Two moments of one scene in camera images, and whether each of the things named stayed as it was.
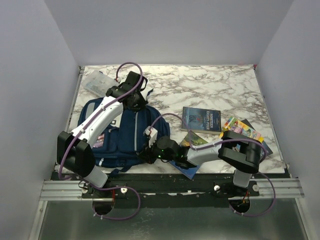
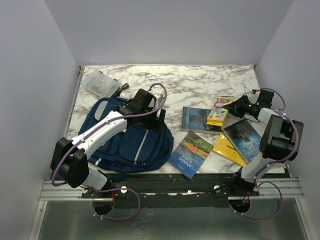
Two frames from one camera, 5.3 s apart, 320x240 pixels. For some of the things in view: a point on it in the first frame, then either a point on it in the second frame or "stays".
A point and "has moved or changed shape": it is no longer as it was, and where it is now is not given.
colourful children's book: x=235 y=125 -> x=218 y=114
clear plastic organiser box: x=98 y=82 stays
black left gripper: x=141 y=105 -> x=156 y=125
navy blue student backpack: x=120 y=144 has moved or changed shape
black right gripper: x=146 y=155 -> x=235 y=107
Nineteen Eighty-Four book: x=202 y=120 stays
